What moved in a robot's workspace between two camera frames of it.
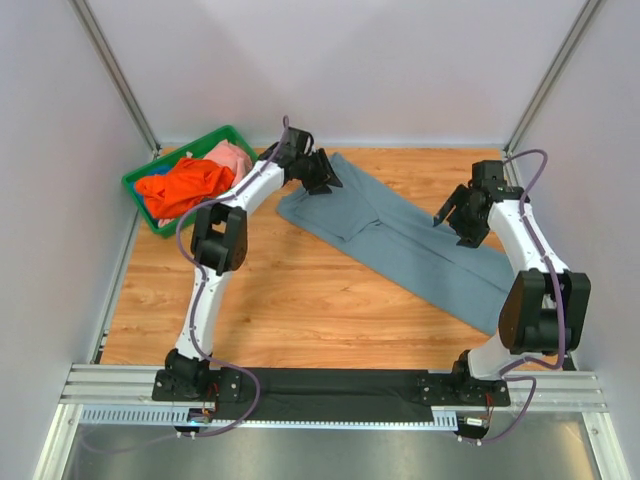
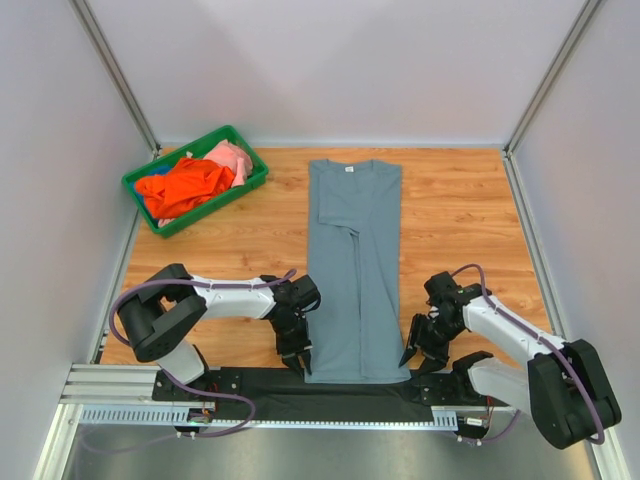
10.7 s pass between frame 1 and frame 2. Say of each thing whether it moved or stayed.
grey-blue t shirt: moved
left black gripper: moved
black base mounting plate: stayed
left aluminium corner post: stayed
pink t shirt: stayed
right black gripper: moved
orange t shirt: stayed
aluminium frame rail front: stayed
